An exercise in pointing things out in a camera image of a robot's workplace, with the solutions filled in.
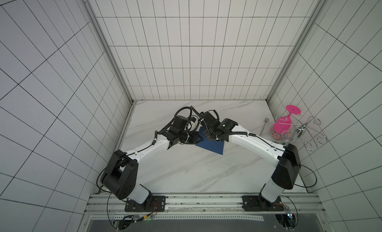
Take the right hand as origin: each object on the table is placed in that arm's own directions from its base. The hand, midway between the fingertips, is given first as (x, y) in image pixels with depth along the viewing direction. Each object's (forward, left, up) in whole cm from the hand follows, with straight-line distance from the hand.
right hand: (212, 126), depth 84 cm
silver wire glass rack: (-7, -41, +10) cm, 42 cm away
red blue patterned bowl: (+5, -46, -16) cm, 49 cm away
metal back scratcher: (+19, -42, -16) cm, 48 cm away
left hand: (-9, +6, -3) cm, 12 cm away
